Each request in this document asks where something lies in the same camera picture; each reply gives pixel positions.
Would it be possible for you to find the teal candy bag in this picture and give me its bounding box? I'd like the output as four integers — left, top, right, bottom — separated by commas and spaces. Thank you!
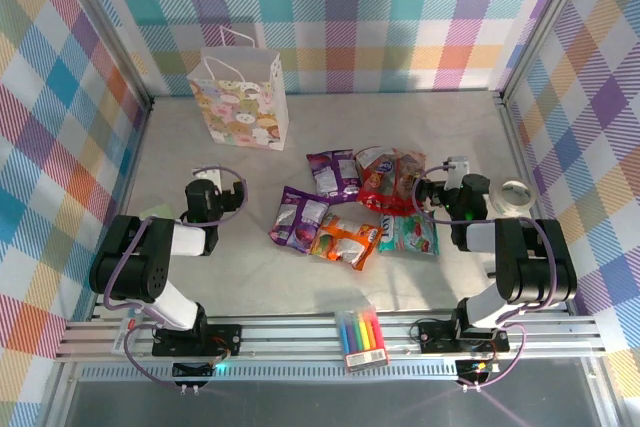
378, 211, 441, 257

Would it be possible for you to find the red snack bag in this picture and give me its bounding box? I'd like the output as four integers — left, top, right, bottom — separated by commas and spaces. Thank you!
354, 146, 429, 218

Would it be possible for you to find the purple snack bag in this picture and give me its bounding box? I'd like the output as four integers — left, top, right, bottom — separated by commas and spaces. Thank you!
268, 185, 331, 254
306, 149, 361, 206

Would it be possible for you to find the paper gift bag animal print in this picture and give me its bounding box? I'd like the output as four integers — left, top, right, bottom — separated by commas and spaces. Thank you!
187, 25, 291, 152

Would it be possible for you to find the orange snack bag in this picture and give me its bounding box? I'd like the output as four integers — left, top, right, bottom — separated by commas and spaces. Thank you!
308, 213, 384, 271

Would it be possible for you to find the green sticky note pad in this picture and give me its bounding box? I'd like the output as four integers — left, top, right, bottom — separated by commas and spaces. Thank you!
139, 202, 174, 221

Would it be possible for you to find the clear tape roll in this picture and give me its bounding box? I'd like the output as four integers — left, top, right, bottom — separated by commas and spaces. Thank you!
487, 176, 535, 218

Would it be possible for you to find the white label tag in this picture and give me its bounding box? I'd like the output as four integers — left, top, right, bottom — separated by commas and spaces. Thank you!
108, 316, 140, 354

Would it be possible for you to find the black controller board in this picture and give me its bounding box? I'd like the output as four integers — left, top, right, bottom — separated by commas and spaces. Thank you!
171, 361, 221, 381
457, 359, 501, 378

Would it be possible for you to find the coloured marker pack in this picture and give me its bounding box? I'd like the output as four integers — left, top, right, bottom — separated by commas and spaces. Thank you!
333, 304, 390, 374

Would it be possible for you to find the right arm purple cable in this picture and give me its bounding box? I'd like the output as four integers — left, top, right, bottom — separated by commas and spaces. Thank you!
412, 162, 559, 391

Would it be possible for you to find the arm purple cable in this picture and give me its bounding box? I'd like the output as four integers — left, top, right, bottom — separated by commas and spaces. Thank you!
412, 162, 559, 391
102, 164, 250, 389

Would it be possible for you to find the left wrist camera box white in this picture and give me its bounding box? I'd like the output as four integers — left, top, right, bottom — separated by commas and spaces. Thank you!
193, 165, 224, 188

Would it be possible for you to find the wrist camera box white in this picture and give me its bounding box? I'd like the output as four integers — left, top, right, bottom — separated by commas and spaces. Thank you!
193, 165, 224, 188
446, 155, 470, 191

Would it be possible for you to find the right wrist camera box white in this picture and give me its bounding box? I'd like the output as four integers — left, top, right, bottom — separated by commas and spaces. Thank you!
446, 155, 470, 191

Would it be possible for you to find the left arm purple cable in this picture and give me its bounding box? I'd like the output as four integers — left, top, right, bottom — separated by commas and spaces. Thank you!
102, 164, 250, 389

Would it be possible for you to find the aluminium side rail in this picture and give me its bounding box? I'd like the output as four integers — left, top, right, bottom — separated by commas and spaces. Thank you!
497, 91, 574, 316
87, 96, 154, 321

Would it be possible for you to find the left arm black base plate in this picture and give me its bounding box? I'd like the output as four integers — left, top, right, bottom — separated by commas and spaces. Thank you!
152, 324, 244, 358

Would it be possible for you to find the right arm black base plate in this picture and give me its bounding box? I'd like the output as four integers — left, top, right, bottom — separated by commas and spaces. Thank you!
417, 319, 511, 354

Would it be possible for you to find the aluminium mounting rail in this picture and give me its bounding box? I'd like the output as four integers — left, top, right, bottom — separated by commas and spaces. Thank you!
54, 314, 609, 363

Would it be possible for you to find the aluminium frame post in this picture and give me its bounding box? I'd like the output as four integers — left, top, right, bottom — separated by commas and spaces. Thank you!
57, 0, 154, 111
499, 0, 599, 103

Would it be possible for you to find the perforated metal cable duct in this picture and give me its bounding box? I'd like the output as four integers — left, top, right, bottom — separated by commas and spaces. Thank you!
79, 364, 591, 382

